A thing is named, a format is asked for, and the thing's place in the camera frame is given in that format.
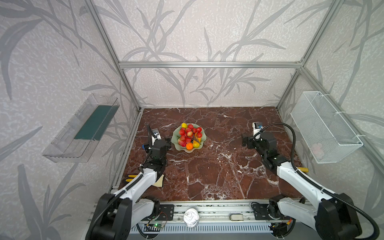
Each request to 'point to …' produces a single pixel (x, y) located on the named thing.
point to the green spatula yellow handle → (306, 170)
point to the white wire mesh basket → (328, 137)
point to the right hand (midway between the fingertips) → (249, 128)
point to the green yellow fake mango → (195, 144)
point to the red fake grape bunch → (186, 134)
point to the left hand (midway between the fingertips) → (159, 133)
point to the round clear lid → (191, 217)
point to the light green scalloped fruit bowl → (174, 140)
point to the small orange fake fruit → (189, 146)
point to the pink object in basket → (317, 151)
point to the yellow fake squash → (184, 125)
